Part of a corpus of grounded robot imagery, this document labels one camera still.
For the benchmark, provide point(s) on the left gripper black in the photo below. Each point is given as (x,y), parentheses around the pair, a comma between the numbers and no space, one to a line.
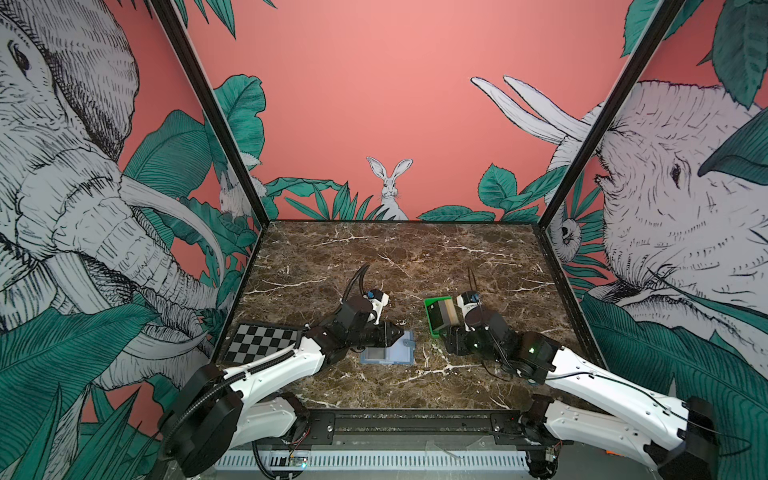
(386,335)

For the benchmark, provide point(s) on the left black frame post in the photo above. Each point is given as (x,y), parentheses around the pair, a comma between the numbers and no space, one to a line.
(168,15)

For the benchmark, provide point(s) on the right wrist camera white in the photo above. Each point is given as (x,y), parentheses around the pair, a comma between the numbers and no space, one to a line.
(468,303)

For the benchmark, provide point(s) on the green plastic card tray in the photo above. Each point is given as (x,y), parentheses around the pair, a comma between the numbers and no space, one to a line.
(433,315)

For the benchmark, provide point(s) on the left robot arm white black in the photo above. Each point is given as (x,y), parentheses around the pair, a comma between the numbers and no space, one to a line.
(219,409)

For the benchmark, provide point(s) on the white slotted cable duct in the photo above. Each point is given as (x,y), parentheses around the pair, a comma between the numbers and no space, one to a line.
(353,460)

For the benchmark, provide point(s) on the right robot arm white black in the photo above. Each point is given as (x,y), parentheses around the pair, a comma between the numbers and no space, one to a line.
(674,437)

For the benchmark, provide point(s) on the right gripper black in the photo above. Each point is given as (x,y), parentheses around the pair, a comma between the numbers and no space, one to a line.
(457,336)

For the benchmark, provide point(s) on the black frame post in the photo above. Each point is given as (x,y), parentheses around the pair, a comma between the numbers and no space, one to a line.
(168,15)
(655,30)

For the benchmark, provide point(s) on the gold credit card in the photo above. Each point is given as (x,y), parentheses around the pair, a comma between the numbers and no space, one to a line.
(448,314)

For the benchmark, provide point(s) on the right black frame post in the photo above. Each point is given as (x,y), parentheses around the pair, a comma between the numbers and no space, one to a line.
(655,30)

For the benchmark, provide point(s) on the black front mounting rail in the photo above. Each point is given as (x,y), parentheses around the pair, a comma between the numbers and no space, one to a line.
(408,423)

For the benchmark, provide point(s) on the checkerboard calibration board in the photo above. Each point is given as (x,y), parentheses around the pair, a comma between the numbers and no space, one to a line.
(252,342)

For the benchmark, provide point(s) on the blue leather card holder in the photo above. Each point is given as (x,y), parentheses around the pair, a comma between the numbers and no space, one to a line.
(400,353)

